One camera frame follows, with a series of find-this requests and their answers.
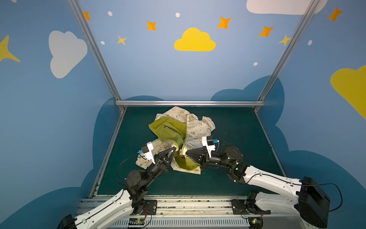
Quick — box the white green printed jacket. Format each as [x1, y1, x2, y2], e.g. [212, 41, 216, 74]
[136, 106, 215, 175]

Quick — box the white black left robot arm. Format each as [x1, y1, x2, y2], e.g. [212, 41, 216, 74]
[57, 147, 176, 229]

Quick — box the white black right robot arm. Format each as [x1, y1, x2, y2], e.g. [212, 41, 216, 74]
[185, 146, 332, 229]

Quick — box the left small circuit board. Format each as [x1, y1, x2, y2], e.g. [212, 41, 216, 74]
[127, 218, 146, 229]

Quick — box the small circuit board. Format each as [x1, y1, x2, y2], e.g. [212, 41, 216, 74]
[248, 218, 264, 229]
[127, 218, 146, 229]

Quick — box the right small circuit board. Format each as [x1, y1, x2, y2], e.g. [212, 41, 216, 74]
[248, 218, 264, 229]

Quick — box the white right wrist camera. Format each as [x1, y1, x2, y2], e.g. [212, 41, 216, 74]
[202, 136, 220, 158]

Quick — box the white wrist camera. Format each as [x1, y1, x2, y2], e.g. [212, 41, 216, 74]
[202, 136, 220, 158]
[138, 142, 155, 164]

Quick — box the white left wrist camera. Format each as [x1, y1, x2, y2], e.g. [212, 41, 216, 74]
[138, 142, 155, 164]

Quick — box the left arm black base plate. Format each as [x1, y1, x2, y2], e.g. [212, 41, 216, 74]
[133, 199, 157, 215]

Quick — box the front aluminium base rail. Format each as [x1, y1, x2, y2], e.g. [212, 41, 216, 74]
[80, 196, 314, 229]

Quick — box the rear horizontal aluminium frame bar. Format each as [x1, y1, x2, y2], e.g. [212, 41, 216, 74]
[115, 100, 265, 107]

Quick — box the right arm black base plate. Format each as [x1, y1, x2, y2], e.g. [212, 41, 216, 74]
[231, 199, 271, 216]

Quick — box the right table edge rail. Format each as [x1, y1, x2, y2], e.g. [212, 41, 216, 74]
[256, 107, 296, 178]

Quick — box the table edge rail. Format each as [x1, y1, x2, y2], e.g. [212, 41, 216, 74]
[88, 110, 125, 198]
[256, 107, 296, 178]

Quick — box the left table edge rail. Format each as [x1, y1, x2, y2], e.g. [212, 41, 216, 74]
[88, 110, 125, 198]

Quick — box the left aluminium frame post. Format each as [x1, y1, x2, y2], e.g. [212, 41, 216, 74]
[67, 0, 121, 101]

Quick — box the aluminium frame post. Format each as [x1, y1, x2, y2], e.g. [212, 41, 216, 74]
[67, 0, 121, 101]
[254, 0, 321, 113]

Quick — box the right aluminium frame post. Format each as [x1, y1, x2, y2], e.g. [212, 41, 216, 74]
[254, 0, 321, 113]

